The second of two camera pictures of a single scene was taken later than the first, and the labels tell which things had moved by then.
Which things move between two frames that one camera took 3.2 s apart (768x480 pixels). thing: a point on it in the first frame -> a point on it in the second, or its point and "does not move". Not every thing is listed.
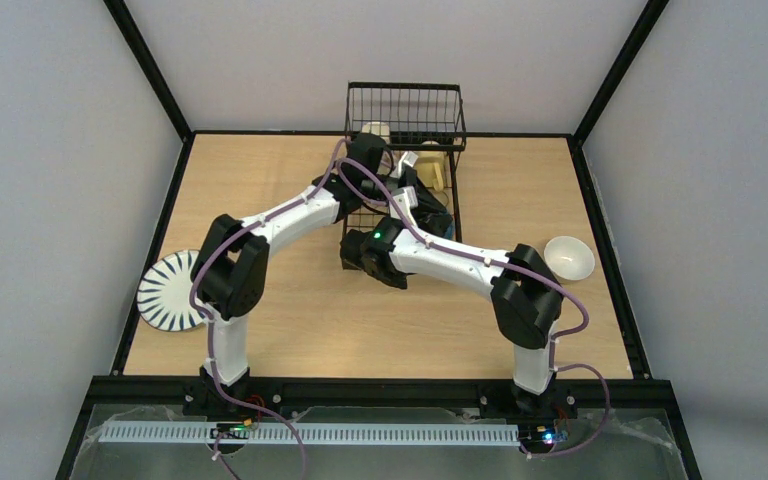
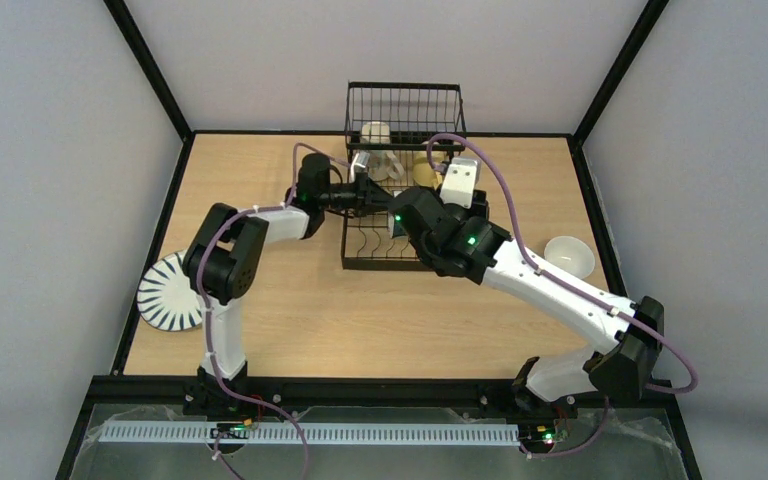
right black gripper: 433,216 -> 479,201
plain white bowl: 568,257 does not move
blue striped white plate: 163,294 does not move
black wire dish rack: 401,142 does not move
